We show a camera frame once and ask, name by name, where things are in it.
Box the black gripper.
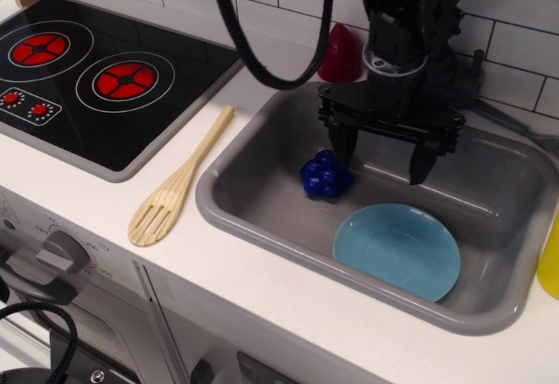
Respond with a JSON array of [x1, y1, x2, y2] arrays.
[[318, 63, 465, 185]]

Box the blue toy blueberries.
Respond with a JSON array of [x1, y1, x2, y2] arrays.
[[300, 149, 355, 198]]

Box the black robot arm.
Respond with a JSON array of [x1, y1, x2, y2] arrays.
[[318, 0, 465, 185]]

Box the light blue plate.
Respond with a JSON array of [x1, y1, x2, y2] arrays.
[[333, 203, 461, 302]]

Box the grey plastic sink basin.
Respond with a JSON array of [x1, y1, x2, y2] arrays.
[[196, 83, 558, 335]]

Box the red conical toy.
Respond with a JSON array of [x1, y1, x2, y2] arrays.
[[317, 23, 362, 83]]

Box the dark grey faucet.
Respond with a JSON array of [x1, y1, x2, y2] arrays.
[[421, 0, 559, 114]]

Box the yellow bottle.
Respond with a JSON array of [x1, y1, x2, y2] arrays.
[[537, 216, 559, 298]]

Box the wooden slotted spatula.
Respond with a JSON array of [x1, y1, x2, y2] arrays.
[[128, 105, 235, 247]]

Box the black toy stove top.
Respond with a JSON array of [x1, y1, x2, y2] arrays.
[[1, 0, 242, 182]]

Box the grey oven knob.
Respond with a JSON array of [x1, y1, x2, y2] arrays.
[[36, 230, 90, 274]]

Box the black braided cable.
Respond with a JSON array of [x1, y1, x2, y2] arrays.
[[208, 0, 337, 90]]

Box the grey oven door handle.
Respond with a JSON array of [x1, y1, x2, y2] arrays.
[[1, 247, 90, 305]]

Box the black cable lower left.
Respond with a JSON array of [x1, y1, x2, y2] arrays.
[[0, 300, 79, 384]]

